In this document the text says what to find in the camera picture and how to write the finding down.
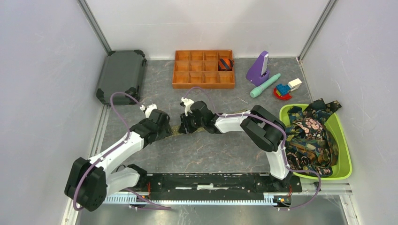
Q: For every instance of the black gold leaf tie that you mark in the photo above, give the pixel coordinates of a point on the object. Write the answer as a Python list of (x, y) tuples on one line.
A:
[(321, 111)]

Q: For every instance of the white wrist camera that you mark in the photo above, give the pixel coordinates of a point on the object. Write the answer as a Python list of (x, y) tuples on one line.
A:
[(186, 103), (148, 109)]

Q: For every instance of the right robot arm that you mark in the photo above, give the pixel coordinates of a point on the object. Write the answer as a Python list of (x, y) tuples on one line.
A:
[(264, 129)]

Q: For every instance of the rolled orange striped tie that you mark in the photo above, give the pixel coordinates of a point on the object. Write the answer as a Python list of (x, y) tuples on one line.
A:
[(225, 64)]

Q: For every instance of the lime green plastic bin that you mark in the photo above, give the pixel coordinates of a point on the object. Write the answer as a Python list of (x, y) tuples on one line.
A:
[(343, 168)]

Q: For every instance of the dark green hard case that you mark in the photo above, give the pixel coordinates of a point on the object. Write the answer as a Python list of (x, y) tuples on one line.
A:
[(122, 71)]

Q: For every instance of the navy orange floral tie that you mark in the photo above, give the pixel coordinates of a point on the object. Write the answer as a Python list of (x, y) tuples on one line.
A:
[(305, 154)]

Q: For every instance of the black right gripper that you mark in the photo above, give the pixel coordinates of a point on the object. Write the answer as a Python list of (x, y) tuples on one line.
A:
[(186, 127)]

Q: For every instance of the purple metronome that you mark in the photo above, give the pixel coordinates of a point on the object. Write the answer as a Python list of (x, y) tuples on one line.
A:
[(258, 73)]

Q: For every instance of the black pink rose tie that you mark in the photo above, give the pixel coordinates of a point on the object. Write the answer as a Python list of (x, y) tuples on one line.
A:
[(308, 128)]

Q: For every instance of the mint green cylinder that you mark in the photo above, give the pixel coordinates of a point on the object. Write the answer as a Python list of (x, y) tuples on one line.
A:
[(259, 89)]

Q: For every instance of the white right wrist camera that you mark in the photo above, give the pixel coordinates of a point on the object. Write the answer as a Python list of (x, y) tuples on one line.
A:
[(186, 103)]

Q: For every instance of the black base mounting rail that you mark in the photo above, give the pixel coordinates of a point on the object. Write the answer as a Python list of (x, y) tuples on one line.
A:
[(214, 186)]

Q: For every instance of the orange wooden compartment tray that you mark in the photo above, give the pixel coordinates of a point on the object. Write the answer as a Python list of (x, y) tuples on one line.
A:
[(200, 68)]

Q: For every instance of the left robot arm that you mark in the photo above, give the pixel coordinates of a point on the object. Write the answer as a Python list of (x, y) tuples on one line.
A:
[(91, 180)]

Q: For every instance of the colourful toy brick boat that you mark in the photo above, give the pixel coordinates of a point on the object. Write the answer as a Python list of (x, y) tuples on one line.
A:
[(282, 92)]

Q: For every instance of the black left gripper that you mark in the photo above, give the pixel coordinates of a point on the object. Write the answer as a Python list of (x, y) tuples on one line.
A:
[(165, 130)]

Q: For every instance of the green gold vine tie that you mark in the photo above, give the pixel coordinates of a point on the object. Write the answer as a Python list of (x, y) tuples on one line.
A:
[(177, 130)]

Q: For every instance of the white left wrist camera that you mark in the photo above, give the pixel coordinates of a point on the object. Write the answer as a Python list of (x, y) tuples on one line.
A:
[(148, 109)]

